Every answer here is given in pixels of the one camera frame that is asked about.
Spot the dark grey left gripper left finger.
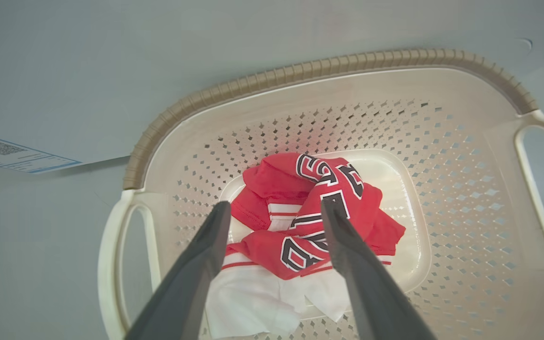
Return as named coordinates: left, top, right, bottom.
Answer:
left=126, top=202, right=231, bottom=340

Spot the blue energy label sticker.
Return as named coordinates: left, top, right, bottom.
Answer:
left=0, top=130, right=83, bottom=174

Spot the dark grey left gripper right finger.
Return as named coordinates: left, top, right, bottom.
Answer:
left=322, top=198, right=435, bottom=340

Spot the red and white jersey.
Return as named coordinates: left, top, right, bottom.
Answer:
left=204, top=152, right=407, bottom=340

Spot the cream perforated laundry basket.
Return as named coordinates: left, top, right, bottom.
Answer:
left=97, top=48, right=544, bottom=340

